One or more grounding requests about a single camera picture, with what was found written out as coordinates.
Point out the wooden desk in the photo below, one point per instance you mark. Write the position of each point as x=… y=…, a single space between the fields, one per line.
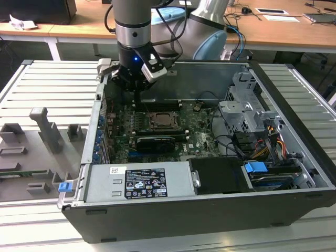
x=78 y=29

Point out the black computer box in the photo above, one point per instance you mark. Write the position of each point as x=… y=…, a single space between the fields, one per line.
x=39 y=10

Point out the hard disk in blue carrier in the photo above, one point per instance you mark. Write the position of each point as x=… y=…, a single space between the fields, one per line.
x=254 y=167

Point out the silver power supply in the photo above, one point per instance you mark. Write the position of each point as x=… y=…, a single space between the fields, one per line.
x=105 y=183

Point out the crumpled white paper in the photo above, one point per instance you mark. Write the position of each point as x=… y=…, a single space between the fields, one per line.
x=19 y=23

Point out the black RAM slot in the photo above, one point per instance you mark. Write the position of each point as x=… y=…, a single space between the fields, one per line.
x=160 y=134
x=162 y=101
x=162 y=106
x=160 y=131

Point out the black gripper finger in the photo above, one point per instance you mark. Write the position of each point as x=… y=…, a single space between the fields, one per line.
x=118 y=77
x=140 y=98

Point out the white paper sheet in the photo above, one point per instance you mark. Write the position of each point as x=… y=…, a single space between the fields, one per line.
x=281 y=18

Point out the blue case latch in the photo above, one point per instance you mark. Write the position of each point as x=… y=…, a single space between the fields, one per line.
x=65 y=187

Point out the blue expansion slot clip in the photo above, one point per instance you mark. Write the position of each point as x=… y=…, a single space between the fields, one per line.
x=97 y=148
x=96 y=157
x=101 y=120
x=99 y=136

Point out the black computer mouse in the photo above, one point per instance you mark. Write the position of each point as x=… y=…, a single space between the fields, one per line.
x=246 y=10

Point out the silver metal drive cage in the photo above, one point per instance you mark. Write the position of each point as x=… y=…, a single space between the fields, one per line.
x=244 y=115

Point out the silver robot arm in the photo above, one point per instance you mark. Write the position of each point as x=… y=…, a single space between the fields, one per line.
x=131 y=15

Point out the black open PC case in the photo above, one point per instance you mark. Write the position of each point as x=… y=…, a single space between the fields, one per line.
x=183 y=223

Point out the grey laptop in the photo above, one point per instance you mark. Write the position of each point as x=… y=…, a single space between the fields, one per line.
x=320 y=18

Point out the grey parts rack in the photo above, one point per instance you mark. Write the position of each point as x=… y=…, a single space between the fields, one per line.
x=31 y=157

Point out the green RAM stick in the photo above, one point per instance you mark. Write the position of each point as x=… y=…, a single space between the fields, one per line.
x=23 y=172

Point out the CPU socket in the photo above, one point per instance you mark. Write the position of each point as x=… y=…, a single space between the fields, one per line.
x=153 y=127

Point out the green motherboard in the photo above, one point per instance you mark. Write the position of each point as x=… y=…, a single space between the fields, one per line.
x=202 y=139

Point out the black plastic shroud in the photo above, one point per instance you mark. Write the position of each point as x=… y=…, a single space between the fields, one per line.
x=220 y=176

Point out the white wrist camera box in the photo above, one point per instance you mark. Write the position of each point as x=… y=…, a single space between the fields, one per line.
x=155 y=71

